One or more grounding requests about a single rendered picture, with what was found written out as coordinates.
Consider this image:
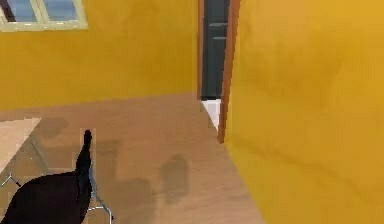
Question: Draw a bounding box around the pale framed window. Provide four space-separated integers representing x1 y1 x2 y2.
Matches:
0 0 89 33

